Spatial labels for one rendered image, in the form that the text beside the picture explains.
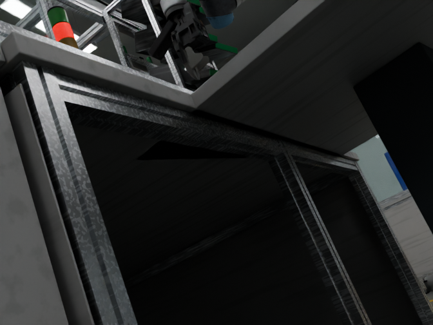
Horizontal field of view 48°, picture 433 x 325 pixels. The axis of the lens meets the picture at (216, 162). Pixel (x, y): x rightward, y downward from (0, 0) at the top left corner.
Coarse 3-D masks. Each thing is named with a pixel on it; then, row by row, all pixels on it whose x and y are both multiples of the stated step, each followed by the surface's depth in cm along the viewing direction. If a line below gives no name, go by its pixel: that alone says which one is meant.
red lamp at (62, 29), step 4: (56, 24) 130; (60, 24) 129; (64, 24) 130; (68, 24) 131; (52, 28) 131; (56, 28) 129; (60, 28) 129; (64, 28) 129; (68, 28) 130; (56, 32) 129; (60, 32) 129; (64, 32) 129; (68, 32) 129; (72, 32) 131; (56, 36) 129; (60, 36) 128; (64, 36) 128; (68, 36) 129; (72, 36) 130; (56, 40) 130
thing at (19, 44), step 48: (48, 48) 57; (144, 96) 72; (96, 144) 81; (144, 144) 89; (96, 192) 103; (144, 192) 116; (192, 192) 132; (240, 192) 155; (144, 240) 164; (192, 240) 200
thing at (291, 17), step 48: (336, 0) 68; (384, 0) 74; (432, 0) 80; (288, 48) 76; (336, 48) 83; (384, 48) 91; (432, 48) 102; (192, 96) 84; (240, 96) 86; (288, 96) 95; (336, 96) 106; (336, 144) 146
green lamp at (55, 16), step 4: (52, 8) 131; (56, 8) 131; (60, 8) 132; (48, 12) 131; (52, 12) 131; (56, 12) 131; (60, 12) 131; (64, 12) 132; (48, 16) 132; (52, 16) 130; (56, 16) 130; (60, 16) 130; (64, 16) 131; (52, 20) 130; (56, 20) 130; (60, 20) 130; (64, 20) 130; (68, 20) 132; (52, 24) 130
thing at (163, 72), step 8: (152, 72) 170; (160, 72) 167; (168, 72) 165; (184, 72) 160; (200, 72) 155; (208, 72) 153; (168, 80) 165; (184, 80) 160; (192, 80) 158; (200, 80) 158
